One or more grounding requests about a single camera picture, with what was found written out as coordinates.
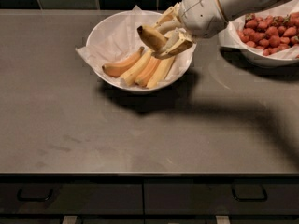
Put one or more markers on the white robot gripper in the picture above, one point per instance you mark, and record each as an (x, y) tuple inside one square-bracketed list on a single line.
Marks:
[(200, 10)]

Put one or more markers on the large yellow banana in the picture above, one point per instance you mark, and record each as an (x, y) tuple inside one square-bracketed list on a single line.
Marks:
[(151, 37)]

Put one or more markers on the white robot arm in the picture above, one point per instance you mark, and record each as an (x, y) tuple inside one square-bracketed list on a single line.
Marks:
[(235, 8)]

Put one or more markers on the right yellow banana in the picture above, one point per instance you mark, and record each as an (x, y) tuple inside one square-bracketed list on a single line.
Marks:
[(161, 72)]

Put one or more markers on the white strawberry bowl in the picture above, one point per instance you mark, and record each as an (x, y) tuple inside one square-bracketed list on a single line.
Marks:
[(229, 39)]

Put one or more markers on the white paper bowl liner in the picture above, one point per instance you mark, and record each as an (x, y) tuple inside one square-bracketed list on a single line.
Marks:
[(115, 41)]

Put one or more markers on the orange banana under pile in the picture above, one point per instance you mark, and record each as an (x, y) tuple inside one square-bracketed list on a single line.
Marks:
[(143, 78)]

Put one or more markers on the thin yellow banana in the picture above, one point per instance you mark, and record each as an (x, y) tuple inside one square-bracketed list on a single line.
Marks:
[(129, 76)]

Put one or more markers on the orange ripe banana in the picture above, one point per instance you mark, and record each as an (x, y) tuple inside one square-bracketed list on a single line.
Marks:
[(118, 68)]

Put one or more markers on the white banana bowl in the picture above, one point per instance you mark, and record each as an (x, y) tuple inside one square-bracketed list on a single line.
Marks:
[(99, 31)]

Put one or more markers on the pile of red strawberries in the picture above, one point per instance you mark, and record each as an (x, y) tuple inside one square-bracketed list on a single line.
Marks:
[(270, 34)]

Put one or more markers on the right dark drawer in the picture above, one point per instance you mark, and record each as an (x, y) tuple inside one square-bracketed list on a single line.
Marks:
[(217, 199)]

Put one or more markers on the dark drawer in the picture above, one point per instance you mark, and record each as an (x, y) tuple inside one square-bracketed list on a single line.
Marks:
[(217, 199), (75, 198)]

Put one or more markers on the left dark drawer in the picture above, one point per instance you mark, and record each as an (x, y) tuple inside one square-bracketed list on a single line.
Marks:
[(75, 198)]

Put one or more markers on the right black drawer handle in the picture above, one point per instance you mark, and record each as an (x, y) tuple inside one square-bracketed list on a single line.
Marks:
[(249, 193)]

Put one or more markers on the black drawer handle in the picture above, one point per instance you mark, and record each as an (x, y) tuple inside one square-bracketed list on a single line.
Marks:
[(34, 195), (249, 193)]

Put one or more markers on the left black drawer handle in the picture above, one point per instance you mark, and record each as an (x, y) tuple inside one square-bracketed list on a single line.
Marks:
[(34, 195)]

